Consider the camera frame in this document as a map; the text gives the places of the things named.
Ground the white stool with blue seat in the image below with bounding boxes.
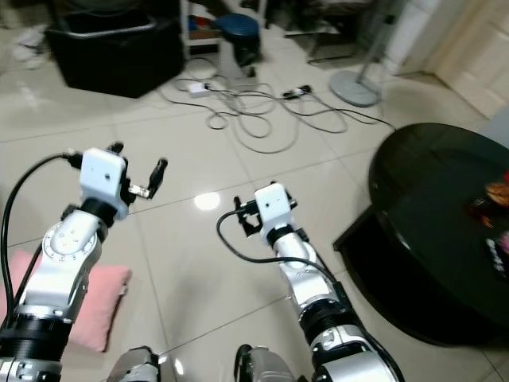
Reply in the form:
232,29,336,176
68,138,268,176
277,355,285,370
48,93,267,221
215,14,262,80

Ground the pink printed pillow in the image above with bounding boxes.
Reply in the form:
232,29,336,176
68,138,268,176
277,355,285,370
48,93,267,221
0,249,133,353

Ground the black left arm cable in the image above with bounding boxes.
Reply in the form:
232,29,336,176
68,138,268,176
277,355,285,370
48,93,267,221
4,153,84,319

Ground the black plug adapter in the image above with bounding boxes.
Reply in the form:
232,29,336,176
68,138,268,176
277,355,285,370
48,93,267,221
282,85,313,100

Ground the metal frame chair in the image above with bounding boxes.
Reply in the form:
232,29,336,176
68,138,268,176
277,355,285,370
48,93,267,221
302,0,363,64

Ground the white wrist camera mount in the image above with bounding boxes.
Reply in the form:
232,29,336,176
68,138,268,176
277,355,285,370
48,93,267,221
80,147,130,220
254,181,297,232

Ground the silver robot leg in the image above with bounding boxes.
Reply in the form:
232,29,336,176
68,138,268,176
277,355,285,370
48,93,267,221
235,344,295,382
107,346,164,382

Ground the grey standing fan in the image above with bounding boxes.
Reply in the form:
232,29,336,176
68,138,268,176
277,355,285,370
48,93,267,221
328,0,406,108

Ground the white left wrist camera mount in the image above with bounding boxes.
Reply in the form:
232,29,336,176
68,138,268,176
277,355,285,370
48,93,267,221
80,147,130,220

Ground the silver left robot leg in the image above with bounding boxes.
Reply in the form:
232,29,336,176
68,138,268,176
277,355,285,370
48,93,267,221
107,346,164,382

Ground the white crumpled cloth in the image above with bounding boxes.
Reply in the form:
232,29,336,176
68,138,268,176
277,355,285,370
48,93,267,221
12,24,52,71

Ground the silver right robot leg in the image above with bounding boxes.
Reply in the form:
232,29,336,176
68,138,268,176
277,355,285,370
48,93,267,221
235,344,295,382

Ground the black storage box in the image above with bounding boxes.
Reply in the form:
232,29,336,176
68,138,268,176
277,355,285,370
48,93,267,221
45,16,184,100

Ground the grey looped floor cable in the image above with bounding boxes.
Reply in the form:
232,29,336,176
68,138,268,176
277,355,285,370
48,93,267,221
159,80,351,154

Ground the white power strip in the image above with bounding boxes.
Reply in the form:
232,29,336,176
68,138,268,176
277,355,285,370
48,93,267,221
187,82,212,98

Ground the white storage shelf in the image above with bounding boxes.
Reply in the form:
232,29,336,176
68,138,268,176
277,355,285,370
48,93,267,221
183,0,223,57

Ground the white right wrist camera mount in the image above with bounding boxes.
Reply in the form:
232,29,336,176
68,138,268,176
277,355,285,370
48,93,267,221
254,181,297,232

